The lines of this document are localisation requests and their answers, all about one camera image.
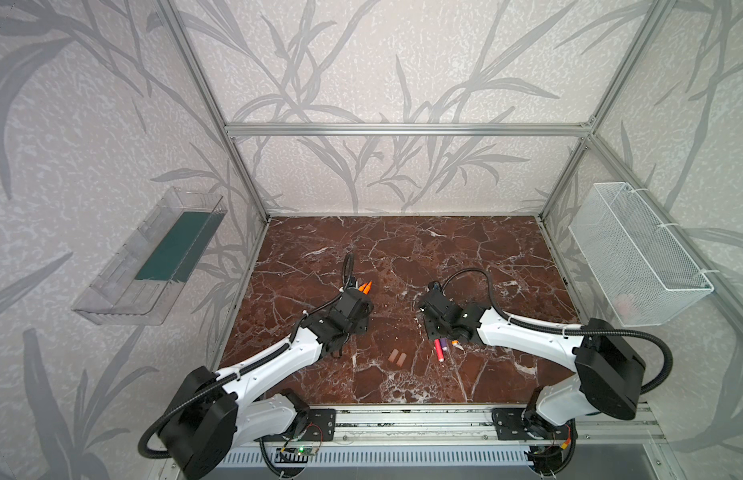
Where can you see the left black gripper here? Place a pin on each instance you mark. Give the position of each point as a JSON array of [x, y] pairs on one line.
[[355, 297]]

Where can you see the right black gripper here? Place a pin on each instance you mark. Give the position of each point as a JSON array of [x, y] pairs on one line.
[[434, 303]]

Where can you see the pink marker group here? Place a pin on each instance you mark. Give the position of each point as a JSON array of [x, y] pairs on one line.
[[439, 350]]

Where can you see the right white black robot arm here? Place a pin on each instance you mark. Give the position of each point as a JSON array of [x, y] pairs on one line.
[[607, 372]]

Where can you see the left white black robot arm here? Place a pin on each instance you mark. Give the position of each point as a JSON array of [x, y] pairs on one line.
[[212, 412]]

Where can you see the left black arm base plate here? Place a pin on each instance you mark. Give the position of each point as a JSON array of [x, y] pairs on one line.
[[317, 425]]

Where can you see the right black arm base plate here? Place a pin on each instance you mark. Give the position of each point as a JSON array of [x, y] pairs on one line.
[[520, 423]]

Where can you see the white wire mesh basket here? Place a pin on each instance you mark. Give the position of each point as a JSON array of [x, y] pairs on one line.
[[647, 277]]

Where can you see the aluminium frame rail front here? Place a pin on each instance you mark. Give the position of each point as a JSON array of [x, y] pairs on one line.
[[469, 424]]

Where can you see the clear plastic wall bin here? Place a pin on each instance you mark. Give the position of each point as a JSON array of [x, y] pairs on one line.
[[142, 282]]

